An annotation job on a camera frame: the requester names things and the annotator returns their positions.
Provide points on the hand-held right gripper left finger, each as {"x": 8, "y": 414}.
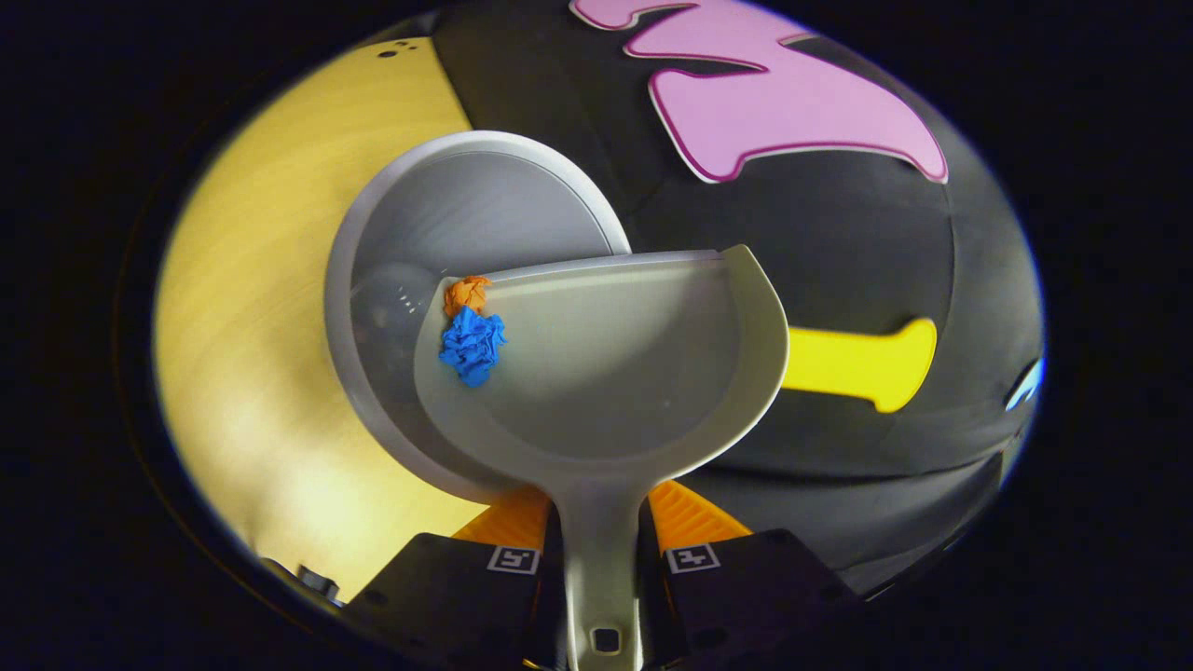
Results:
{"x": 447, "y": 596}

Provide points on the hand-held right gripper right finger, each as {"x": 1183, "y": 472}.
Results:
{"x": 746, "y": 596}

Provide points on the blue paper scrap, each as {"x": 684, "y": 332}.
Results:
{"x": 472, "y": 345}

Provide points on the white dustpan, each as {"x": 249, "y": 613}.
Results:
{"x": 606, "y": 373}

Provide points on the orange paper scrap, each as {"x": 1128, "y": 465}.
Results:
{"x": 468, "y": 294}

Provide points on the white ribbed garbage bin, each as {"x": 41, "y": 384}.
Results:
{"x": 466, "y": 196}

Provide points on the black desk edge clamp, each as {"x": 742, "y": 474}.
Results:
{"x": 317, "y": 582}

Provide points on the black backdrop cloth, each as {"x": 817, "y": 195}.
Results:
{"x": 839, "y": 233}

